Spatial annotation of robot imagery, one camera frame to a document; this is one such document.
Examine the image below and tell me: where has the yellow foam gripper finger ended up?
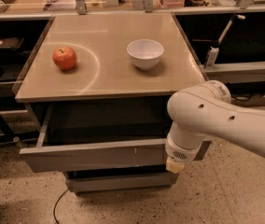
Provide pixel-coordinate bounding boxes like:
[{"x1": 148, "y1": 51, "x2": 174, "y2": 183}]
[{"x1": 166, "y1": 157, "x2": 184, "y2": 174}]

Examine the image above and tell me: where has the grey top drawer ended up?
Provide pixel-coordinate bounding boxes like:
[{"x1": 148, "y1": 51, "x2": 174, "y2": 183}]
[{"x1": 19, "y1": 105, "x2": 213, "y2": 174}]

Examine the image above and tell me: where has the grey drawer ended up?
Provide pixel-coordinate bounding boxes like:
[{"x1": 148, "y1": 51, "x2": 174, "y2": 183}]
[
  {"x1": 65, "y1": 172, "x2": 178, "y2": 193},
  {"x1": 19, "y1": 105, "x2": 213, "y2": 174}
]

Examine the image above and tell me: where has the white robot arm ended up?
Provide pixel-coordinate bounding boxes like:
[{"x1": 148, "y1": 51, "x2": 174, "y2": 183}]
[{"x1": 165, "y1": 80, "x2": 265, "y2": 174}]

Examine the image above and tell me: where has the grey bottom drawer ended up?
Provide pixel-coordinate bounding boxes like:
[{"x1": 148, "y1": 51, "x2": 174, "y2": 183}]
[{"x1": 65, "y1": 172, "x2": 178, "y2": 193}]

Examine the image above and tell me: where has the grey drawer cabinet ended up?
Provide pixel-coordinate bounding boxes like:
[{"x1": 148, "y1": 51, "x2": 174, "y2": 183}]
[{"x1": 12, "y1": 12, "x2": 212, "y2": 196}]

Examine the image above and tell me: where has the white bowl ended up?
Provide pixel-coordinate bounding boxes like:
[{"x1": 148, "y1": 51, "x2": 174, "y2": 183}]
[{"x1": 127, "y1": 39, "x2": 164, "y2": 70}]

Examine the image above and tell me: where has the white tube with nozzle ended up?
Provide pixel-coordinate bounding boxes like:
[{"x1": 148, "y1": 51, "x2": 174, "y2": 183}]
[{"x1": 203, "y1": 14, "x2": 245, "y2": 69}]

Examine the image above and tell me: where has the red apple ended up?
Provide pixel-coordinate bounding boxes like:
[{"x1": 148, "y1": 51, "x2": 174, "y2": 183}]
[{"x1": 52, "y1": 47, "x2": 77, "y2": 71}]

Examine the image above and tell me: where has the black box on shelf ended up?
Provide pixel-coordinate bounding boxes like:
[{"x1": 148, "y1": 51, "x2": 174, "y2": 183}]
[{"x1": 0, "y1": 37, "x2": 23, "y2": 49}]

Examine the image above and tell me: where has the black floor cable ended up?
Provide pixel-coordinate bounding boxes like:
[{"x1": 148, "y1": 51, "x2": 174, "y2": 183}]
[{"x1": 52, "y1": 188, "x2": 69, "y2": 224}]

